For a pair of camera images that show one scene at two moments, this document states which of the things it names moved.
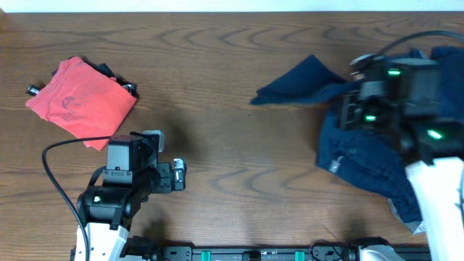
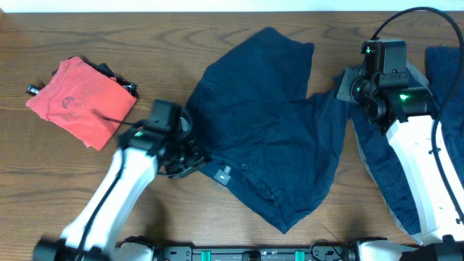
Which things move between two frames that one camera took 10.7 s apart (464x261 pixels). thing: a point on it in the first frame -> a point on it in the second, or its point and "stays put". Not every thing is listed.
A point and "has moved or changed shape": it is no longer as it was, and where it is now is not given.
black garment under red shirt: (104, 68) stays put
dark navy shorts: (307, 82) has moved or changed shape
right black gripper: (346, 117) -> (344, 91)
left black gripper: (165, 175) -> (189, 162)
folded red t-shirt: (85, 101) stays put
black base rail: (141, 249) stays put
